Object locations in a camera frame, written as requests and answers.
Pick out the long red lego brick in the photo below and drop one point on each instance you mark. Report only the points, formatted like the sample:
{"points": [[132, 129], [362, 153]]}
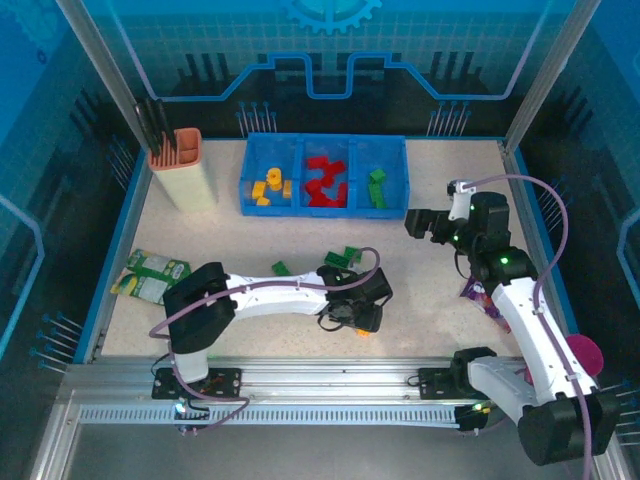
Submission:
{"points": [[327, 178]]}

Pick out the purple pink snack packet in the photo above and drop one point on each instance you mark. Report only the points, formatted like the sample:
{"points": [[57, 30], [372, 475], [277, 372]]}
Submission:
{"points": [[477, 295]]}

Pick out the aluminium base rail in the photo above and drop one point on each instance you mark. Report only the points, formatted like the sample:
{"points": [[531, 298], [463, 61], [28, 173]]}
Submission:
{"points": [[325, 375]]}

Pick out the small green lego brick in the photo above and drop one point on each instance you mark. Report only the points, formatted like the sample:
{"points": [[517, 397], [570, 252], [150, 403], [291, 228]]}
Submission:
{"points": [[353, 253]]}

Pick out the aluminium frame post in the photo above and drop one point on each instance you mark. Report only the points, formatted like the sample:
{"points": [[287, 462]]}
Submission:
{"points": [[105, 75], [550, 70]]}

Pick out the black stick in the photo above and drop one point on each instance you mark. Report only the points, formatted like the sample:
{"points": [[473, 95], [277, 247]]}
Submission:
{"points": [[162, 125], [147, 127]]}

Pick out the round yellow lego piece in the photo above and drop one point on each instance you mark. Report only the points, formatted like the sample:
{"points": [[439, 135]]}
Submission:
{"points": [[270, 179]]}

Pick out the small circuit board with LEDs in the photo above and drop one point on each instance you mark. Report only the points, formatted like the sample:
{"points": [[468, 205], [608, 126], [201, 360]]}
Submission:
{"points": [[190, 412], [475, 415]]}

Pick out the small square red lego brick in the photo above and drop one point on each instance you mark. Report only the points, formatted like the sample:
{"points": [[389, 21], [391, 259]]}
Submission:
{"points": [[342, 192]]}

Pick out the long green lego brick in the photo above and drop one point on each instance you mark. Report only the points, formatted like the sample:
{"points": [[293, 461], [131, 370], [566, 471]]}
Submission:
{"points": [[336, 259], [377, 175]]}

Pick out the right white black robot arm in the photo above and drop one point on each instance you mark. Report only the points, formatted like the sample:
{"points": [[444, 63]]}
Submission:
{"points": [[530, 325]]}

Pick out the right arm wrist camera box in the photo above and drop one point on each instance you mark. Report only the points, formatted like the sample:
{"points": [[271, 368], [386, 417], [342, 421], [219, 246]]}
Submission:
{"points": [[460, 205]]}

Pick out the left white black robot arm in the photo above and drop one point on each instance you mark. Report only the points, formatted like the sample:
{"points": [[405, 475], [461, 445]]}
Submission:
{"points": [[275, 297]]}

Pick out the magenta plastic goblet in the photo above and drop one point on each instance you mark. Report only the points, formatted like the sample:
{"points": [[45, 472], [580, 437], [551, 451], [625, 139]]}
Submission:
{"points": [[587, 352]]}

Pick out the salmon rimmed cream holder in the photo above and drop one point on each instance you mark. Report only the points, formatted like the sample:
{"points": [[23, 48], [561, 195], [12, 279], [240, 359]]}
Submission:
{"points": [[192, 185]]}

